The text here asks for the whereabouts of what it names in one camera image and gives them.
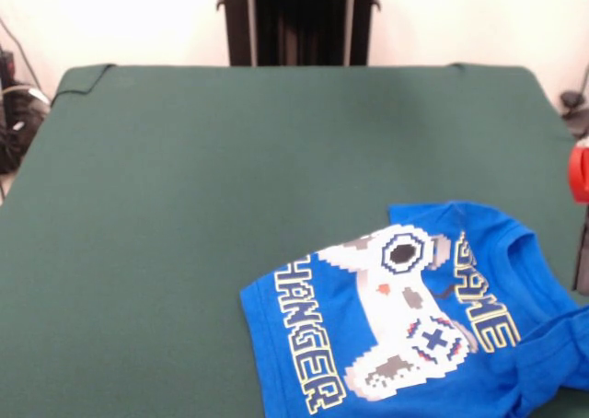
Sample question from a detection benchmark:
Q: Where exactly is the dark green table cloth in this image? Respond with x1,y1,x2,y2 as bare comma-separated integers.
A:
0,64,589,418

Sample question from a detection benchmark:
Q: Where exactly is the black plug with cable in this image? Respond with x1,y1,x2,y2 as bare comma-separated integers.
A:
559,89,589,145

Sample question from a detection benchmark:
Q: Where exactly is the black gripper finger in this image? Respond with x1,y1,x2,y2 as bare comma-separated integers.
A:
571,224,589,293

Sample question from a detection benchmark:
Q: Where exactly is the small black box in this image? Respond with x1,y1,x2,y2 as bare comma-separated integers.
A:
0,49,17,87

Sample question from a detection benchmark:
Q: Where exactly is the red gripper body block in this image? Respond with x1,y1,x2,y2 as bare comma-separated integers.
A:
568,145,589,205

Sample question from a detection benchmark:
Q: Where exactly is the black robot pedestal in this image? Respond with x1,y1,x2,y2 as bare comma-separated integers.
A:
215,0,383,67

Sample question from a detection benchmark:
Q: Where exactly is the black cable bundle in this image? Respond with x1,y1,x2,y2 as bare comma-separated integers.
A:
0,84,52,175

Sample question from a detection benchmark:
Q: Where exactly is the blue printed t-shirt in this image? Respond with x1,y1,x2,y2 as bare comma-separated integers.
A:
238,199,589,418

